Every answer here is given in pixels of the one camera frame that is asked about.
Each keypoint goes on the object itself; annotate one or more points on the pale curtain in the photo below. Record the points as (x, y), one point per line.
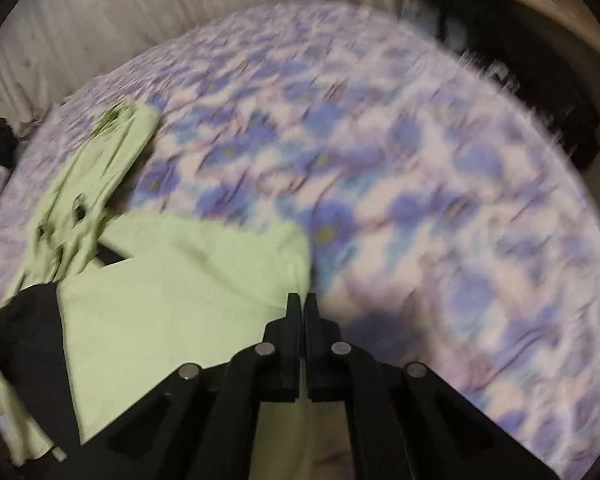
(130, 10)

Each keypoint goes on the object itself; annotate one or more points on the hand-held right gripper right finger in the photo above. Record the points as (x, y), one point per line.
(312, 332)

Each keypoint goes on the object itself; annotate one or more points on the purple cat print blanket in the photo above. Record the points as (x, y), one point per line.
(380, 160)

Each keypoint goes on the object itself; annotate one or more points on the curved wooden desk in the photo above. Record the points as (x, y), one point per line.
(580, 15)

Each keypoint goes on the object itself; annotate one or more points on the green and black garment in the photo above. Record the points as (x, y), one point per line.
(180, 285)

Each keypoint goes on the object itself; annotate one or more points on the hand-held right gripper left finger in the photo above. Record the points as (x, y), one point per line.
(292, 332)

